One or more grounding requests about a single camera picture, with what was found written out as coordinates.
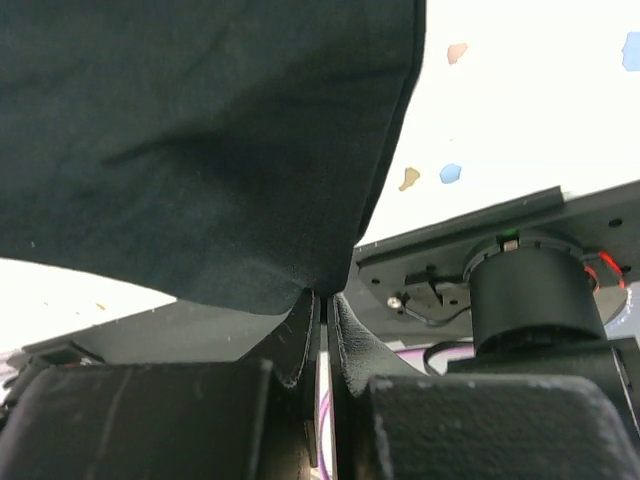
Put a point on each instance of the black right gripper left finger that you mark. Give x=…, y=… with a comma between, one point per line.
x=71, y=415

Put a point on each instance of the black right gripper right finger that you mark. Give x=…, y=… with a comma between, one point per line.
x=393, y=422

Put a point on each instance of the black t-shirt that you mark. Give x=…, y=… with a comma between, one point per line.
x=229, y=153

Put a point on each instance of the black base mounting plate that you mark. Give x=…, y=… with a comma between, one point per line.
x=500, y=225

